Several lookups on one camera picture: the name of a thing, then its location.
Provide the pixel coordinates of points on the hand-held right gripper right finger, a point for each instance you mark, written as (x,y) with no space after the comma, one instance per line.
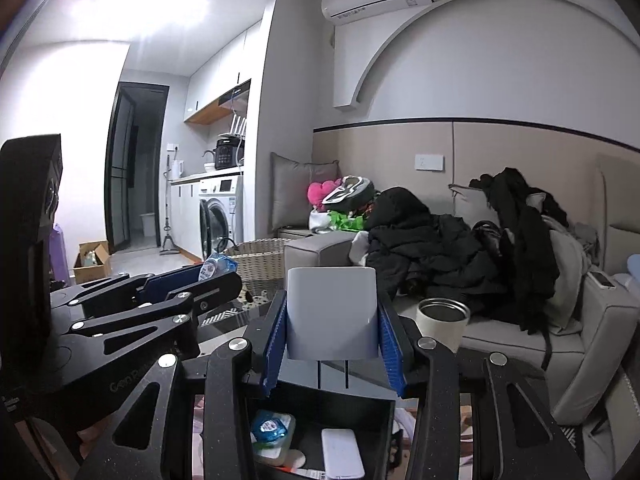
(392,355)

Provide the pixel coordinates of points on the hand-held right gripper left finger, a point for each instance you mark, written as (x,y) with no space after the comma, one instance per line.
(275,350)

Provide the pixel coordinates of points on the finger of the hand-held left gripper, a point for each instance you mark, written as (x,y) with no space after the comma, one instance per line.
(215,292)
(165,280)

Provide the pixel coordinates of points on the blue white plastic packet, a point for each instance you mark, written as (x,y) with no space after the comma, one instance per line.
(217,266)

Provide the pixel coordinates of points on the white square charger plug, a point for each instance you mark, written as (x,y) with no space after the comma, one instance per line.
(330,310)

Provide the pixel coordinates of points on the large black cardboard box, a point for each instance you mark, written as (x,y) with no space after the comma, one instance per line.
(350,410)

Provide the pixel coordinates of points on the green earplug box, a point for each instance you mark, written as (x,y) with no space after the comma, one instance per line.
(270,452)

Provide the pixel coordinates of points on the white power bank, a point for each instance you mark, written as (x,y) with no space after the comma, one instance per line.
(342,452)

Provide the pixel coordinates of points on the purple plastic bin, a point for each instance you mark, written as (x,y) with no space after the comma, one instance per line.
(60,255)

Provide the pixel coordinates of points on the upright mop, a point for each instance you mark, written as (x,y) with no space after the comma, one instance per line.
(166,240)

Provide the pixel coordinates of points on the wicker chair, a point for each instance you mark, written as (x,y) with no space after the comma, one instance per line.
(260,260)

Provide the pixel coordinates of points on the white cup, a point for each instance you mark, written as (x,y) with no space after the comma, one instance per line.
(442,330)

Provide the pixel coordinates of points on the white waste bin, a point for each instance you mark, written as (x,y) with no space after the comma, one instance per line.
(147,225)

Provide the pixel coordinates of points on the brown cardboard box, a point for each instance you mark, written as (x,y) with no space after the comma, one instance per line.
(92,262)

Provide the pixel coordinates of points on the white low cabinet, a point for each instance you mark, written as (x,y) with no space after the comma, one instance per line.
(182,215)

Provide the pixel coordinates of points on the white washing machine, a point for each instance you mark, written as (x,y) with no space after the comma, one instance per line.
(222,210)

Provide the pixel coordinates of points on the white kettle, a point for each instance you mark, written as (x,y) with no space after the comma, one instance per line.
(177,170)

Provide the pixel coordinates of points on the black clothes pile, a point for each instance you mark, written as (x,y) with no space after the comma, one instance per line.
(425,240)

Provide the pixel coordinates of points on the black framed glass door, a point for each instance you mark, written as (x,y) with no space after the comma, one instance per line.
(116,170)

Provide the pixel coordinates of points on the black countertop appliance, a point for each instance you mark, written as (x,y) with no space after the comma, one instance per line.
(229,154)

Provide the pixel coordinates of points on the green bag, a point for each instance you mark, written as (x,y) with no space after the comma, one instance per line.
(350,221)

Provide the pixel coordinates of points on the pink plush toy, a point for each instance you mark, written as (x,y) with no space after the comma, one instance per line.
(320,192)

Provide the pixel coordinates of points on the black white bag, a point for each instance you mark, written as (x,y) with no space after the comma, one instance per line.
(350,192)

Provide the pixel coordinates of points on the grey sofa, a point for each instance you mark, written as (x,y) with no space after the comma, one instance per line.
(575,360)

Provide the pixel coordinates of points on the grey garment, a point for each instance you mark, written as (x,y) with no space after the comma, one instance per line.
(570,260)

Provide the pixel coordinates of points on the light blue plastic item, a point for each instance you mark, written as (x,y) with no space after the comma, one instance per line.
(634,267)

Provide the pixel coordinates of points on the white wall switch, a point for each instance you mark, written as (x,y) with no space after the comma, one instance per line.
(428,162)

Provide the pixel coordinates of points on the white wall cabinet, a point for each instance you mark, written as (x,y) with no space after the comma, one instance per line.
(225,75)

